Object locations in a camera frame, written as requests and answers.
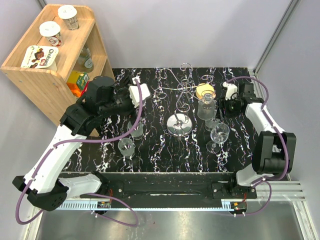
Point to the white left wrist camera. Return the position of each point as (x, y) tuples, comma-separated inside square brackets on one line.
[(134, 91)]

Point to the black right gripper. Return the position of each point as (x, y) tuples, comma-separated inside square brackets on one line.
[(222, 104)]

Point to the chrome wine glass rack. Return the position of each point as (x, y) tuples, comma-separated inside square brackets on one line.
[(179, 124)]

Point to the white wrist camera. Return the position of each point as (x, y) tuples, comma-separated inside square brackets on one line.
[(134, 91), (231, 91)]

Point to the Chobani yogurt cup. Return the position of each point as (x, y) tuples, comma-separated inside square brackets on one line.
[(40, 57)]

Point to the clear cup white lid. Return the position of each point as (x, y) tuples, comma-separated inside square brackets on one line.
[(68, 14)]

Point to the orange juice carton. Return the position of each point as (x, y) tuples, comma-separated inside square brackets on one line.
[(77, 82)]

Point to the white lidded yogurt cup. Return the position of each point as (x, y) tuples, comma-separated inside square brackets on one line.
[(52, 32)]

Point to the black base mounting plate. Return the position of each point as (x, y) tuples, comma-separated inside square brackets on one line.
[(164, 190)]

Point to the patterned glass goblet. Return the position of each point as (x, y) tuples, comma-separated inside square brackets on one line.
[(211, 124)]

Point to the frosted short goblet front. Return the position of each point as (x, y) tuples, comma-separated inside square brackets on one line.
[(126, 147)]

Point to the ribbed glass goblet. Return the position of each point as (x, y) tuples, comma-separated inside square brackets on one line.
[(206, 105)]

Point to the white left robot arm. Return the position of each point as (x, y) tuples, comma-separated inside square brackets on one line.
[(42, 185)]

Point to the wooden shelf unit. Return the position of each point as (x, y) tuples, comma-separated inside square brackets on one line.
[(48, 89)]

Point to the clear patterned short goblet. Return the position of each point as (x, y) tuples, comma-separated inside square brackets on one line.
[(138, 132)]

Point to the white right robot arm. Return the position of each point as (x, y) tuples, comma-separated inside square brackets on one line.
[(274, 151)]

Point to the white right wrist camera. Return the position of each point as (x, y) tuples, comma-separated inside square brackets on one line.
[(231, 91)]

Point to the clear wine glass right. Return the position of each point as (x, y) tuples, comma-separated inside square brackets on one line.
[(218, 135)]

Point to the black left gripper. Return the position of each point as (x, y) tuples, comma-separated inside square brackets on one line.
[(124, 90)]

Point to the glass bottle on shelf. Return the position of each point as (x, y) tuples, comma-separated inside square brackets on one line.
[(85, 59)]

